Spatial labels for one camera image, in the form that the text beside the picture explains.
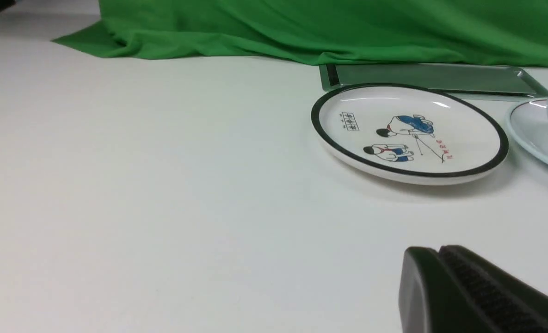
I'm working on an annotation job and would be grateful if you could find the green backdrop cloth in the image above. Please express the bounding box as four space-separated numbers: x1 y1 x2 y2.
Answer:
55 0 548 67

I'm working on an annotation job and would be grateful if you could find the dark object at corner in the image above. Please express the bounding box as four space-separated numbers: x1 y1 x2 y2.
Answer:
0 0 17 13

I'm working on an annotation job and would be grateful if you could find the illustrated black-rimmed plate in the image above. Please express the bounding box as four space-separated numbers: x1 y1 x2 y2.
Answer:
310 84 509 186

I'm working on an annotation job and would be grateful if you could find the metal table cable hatch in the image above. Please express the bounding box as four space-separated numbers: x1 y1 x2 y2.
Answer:
319 63 548 101

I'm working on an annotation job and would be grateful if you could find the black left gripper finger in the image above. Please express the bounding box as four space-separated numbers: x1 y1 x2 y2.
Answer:
398 245 548 333

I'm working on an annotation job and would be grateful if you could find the pale blue plate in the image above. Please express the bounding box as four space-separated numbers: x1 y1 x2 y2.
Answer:
505 98 548 166

